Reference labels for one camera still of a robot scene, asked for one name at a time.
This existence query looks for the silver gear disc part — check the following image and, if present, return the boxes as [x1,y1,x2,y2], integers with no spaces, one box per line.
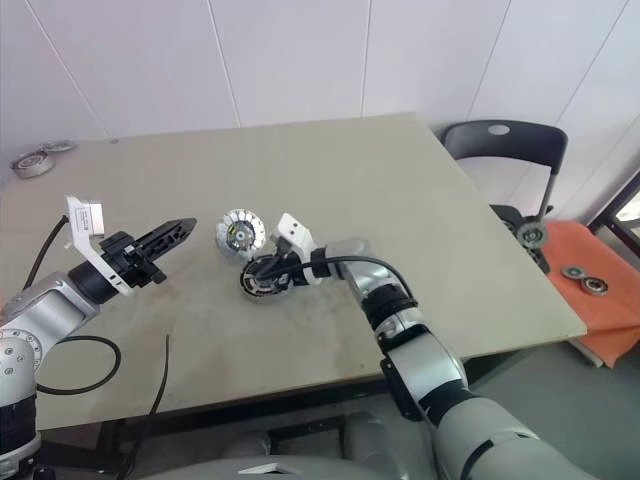
[215,208,265,261]

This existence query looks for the dark door frame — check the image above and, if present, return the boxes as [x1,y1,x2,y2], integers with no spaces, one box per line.
[587,169,640,241]

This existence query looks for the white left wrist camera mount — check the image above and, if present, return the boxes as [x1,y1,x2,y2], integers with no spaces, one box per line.
[63,195,136,299]

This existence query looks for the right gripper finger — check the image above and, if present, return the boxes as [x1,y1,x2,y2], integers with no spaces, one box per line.
[259,269,289,295]
[252,252,284,275]

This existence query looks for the black table frame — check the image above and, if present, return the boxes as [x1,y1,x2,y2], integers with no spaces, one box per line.
[34,367,401,451]

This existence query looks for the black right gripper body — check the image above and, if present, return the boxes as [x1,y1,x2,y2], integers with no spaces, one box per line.
[272,238,310,290]

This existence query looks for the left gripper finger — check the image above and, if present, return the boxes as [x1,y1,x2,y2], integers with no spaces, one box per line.
[142,227,196,265]
[132,217,198,247]

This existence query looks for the grey wheel part on chair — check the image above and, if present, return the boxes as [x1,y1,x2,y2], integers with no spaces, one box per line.
[517,222,549,247]

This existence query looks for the orange cloth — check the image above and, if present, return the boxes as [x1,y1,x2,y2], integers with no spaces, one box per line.
[542,221,640,370]

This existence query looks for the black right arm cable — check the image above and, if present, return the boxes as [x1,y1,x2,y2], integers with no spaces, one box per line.
[249,254,416,309]

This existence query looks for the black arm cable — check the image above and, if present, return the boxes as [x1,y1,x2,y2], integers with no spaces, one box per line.
[22,213,123,395]
[249,254,416,309]

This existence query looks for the dark bearing ring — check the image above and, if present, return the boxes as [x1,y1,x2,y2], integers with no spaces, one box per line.
[579,276,610,297]

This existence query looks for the black folding chair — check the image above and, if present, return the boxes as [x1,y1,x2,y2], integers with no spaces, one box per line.
[442,119,570,274]

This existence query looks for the silver motor housing copper windings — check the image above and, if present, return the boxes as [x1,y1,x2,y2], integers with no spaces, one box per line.
[238,253,297,308]

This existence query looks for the silver spoked rotor black rim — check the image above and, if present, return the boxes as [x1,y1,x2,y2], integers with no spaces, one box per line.
[241,254,289,297]

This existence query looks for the thin loose black cable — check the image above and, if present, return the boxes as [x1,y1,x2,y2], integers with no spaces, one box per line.
[117,333,171,480]

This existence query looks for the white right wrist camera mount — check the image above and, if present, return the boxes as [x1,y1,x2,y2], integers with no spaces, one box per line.
[269,213,324,287]

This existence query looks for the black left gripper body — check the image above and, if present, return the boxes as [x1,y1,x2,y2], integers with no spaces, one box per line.
[97,230,167,291]

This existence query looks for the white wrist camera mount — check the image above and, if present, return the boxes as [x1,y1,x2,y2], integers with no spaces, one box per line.
[269,213,324,287]
[63,195,136,299]

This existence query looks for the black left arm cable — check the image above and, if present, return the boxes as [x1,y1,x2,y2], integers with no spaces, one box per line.
[22,213,123,395]

